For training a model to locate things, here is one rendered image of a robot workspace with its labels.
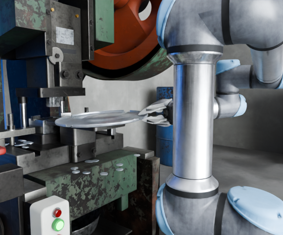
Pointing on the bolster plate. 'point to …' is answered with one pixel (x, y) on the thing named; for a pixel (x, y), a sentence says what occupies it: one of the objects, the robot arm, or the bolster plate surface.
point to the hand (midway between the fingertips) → (141, 115)
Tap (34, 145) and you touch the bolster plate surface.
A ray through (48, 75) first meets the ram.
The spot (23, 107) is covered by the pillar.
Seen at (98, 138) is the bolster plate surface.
